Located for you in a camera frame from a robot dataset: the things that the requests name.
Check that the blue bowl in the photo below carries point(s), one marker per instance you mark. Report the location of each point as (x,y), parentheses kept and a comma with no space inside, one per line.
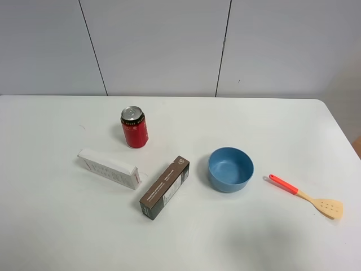
(229,169)

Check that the wooden spatula red handle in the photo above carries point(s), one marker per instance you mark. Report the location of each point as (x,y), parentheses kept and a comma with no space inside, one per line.
(333,209)

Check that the red soda can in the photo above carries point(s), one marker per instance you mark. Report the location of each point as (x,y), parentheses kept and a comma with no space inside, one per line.
(134,126)

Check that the white rectangular box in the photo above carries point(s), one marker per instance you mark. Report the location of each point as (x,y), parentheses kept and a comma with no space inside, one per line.
(109,167)

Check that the brown rectangular box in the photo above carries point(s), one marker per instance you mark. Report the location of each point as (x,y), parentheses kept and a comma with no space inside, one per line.
(163,189)

